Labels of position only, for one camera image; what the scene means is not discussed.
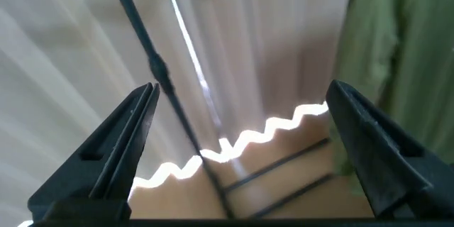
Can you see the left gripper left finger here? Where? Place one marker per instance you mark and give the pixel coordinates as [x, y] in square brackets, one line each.
[106, 177]

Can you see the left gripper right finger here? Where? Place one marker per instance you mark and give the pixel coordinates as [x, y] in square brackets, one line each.
[393, 174]

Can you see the green long-sleeved shirt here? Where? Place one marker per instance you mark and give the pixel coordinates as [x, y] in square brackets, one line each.
[408, 42]

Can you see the black clothes rack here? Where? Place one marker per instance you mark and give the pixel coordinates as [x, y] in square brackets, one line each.
[157, 67]

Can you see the beige curtain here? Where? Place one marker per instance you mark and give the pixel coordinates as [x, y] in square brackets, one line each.
[53, 60]

